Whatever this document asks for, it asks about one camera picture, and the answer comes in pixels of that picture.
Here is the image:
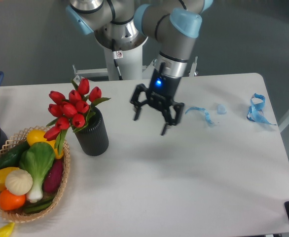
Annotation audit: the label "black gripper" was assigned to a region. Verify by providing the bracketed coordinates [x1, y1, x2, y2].
[130, 69, 184, 136]

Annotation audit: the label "black ribbed vase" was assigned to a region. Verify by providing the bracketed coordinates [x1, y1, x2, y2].
[75, 108, 109, 156]

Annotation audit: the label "red tulip bouquet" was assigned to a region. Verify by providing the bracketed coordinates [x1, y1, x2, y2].
[44, 78, 110, 154]

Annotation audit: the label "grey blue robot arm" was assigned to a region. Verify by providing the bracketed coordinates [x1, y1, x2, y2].
[66, 0, 212, 127]

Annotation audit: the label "small blue ribbon strip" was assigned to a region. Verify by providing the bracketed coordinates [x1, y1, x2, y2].
[185, 107, 215, 126]

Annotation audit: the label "large blue ribbon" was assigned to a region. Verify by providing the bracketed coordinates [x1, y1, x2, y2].
[246, 93, 276, 125]

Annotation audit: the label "yellow squash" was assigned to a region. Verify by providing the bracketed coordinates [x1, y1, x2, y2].
[26, 129, 64, 159]

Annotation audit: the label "purple sweet potato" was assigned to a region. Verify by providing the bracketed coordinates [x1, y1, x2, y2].
[43, 159, 63, 193]

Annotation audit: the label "green bok choy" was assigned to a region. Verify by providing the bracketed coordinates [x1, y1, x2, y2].
[19, 142, 55, 203]

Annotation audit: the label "woven wicker basket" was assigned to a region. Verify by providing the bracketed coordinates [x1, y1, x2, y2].
[0, 126, 71, 223]

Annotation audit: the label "dark green cucumber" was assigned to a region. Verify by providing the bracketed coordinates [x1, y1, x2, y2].
[0, 141, 30, 169]

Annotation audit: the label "white steamed bun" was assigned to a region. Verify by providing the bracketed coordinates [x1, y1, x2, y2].
[5, 169, 33, 196]

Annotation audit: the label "green vegetable under basket items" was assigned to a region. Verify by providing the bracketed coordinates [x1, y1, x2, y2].
[23, 196, 54, 214]

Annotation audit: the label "yellow bell pepper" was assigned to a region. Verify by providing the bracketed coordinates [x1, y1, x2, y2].
[0, 167, 19, 191]

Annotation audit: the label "orange fruit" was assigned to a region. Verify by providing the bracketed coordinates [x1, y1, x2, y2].
[0, 190, 26, 211]

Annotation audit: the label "yellow banana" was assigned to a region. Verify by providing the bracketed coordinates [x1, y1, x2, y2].
[0, 222, 15, 237]

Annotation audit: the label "metal table frame bracket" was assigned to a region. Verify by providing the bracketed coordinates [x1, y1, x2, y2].
[72, 56, 199, 81]

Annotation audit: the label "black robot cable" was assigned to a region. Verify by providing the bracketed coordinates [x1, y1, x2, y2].
[111, 39, 123, 80]

